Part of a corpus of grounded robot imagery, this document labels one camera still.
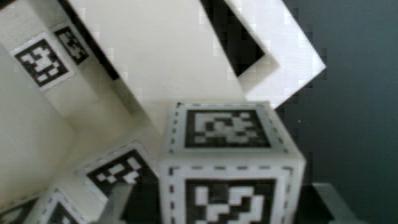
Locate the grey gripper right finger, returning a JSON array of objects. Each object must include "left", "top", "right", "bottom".
[{"left": 294, "top": 182, "right": 355, "bottom": 224}]

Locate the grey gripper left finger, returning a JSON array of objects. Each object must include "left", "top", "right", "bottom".
[{"left": 95, "top": 183, "right": 159, "bottom": 224}]

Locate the white tagged cube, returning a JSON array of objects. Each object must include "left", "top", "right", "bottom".
[
  {"left": 0, "top": 188, "right": 95, "bottom": 224},
  {"left": 159, "top": 102, "right": 305, "bottom": 224}
]

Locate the white H-shaped chair back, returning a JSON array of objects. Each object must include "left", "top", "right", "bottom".
[{"left": 0, "top": 0, "right": 328, "bottom": 224}]

